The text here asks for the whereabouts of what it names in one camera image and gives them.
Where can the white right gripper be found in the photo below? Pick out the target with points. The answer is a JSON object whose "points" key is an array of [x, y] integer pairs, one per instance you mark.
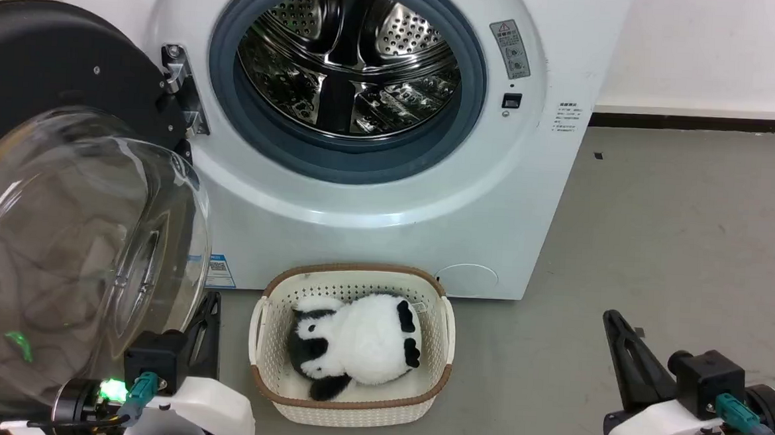
{"points": [[658, 434]]}

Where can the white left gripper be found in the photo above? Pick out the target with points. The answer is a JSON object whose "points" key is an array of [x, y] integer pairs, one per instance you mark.
{"points": [[208, 410]]}

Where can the black-rimmed glass washer door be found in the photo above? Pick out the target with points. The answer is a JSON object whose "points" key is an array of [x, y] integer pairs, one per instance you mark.
{"points": [[61, 240]]}

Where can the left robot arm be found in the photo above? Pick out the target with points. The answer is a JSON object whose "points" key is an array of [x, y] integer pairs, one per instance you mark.
{"points": [[72, 406]]}

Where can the white front-load washing machine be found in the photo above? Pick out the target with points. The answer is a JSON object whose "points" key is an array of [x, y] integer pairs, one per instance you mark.
{"points": [[373, 230]]}

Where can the metal door hinge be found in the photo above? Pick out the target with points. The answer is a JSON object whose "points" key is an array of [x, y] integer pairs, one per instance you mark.
{"points": [[183, 87]]}

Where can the black door latch slot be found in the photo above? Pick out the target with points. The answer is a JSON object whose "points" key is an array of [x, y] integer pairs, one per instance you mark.
{"points": [[512, 101]]}

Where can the blue energy label sticker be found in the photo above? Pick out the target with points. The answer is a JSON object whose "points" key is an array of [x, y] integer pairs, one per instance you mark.
{"points": [[220, 271]]}

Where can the black and white panda plush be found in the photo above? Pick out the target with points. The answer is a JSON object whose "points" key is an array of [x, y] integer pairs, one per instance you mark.
{"points": [[361, 339]]}

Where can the cream plastic laundry basket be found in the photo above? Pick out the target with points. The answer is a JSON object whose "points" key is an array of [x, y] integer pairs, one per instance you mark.
{"points": [[351, 408]]}

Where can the round white filter cover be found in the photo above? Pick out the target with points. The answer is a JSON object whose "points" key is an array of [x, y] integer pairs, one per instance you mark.
{"points": [[468, 279]]}

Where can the small printed text label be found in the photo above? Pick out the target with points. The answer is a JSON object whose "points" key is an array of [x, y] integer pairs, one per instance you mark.
{"points": [[567, 117]]}

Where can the stainless steel washer drum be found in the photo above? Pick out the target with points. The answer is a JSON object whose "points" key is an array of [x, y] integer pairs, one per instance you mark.
{"points": [[349, 63]]}

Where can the grey warning sticker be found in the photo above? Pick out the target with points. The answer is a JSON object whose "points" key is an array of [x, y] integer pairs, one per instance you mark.
{"points": [[510, 48]]}

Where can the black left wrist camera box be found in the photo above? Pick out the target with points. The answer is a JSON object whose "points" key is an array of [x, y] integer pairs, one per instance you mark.
{"points": [[153, 358]]}

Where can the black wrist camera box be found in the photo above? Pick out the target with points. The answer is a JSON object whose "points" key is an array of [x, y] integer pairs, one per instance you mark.
{"points": [[153, 358], [707, 383]]}

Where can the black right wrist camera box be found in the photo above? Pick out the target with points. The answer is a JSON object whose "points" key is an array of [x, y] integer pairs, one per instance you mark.
{"points": [[707, 383]]}

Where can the black wall baseboard strip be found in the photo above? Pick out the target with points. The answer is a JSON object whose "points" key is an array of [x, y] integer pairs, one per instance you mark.
{"points": [[704, 124]]}

